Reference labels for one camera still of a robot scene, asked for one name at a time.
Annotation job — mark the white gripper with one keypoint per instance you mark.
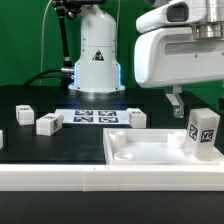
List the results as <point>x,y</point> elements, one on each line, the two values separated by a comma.
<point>172,57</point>

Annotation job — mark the white square tabletop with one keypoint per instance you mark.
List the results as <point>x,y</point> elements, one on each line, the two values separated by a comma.
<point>153,147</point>

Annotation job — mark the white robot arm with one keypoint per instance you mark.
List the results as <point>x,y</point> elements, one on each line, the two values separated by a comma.
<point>97,71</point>

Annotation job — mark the sheet with fiducial tags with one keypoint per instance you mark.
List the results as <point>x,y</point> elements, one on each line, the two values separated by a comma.
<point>80,116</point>

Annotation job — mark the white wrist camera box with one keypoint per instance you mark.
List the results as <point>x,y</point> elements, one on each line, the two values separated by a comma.
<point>174,13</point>

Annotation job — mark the white front fence wall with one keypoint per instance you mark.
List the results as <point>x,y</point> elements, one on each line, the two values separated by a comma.
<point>86,178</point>

